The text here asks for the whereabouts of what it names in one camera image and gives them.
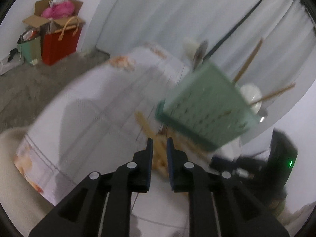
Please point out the metal spoon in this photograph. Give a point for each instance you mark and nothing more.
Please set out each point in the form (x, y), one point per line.
(200, 53)
(263, 114)

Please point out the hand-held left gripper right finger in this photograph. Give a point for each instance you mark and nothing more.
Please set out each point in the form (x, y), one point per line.
(170, 167)

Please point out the cream fabric stool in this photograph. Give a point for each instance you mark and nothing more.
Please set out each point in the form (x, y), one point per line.
(12, 165)

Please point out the green plastic utensil holder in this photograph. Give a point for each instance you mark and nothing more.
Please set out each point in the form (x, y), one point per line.
(209, 103)

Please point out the black pole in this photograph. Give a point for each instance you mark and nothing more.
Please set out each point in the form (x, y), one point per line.
(246, 15)

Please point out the single wooden chopstick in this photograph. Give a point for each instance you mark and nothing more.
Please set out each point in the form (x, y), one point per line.
(160, 153)
(249, 59)
(279, 92)

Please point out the red gift bag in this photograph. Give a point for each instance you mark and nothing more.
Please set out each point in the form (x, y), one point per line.
(59, 47)

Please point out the small black object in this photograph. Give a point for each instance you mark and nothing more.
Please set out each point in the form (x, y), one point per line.
(12, 53)

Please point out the teal paper bag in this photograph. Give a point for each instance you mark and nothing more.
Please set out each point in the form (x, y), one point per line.
(30, 50)

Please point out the floral plaid tablecloth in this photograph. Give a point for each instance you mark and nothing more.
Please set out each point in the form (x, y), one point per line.
(98, 103)

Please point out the clear plastic bag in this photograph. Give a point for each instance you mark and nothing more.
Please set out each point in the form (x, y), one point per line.
(6, 66)

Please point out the pink plastic bag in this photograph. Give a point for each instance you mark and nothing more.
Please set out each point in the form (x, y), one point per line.
(59, 8)

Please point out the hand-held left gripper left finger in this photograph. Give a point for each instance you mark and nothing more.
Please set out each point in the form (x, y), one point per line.
(149, 167)

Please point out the white plastic bag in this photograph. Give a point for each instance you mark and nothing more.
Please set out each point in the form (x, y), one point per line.
(60, 0)

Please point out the cardboard box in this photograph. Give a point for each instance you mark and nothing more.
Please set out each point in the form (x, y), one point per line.
(32, 21)

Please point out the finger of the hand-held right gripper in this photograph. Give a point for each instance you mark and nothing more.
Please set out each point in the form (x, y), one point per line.
(222, 162)

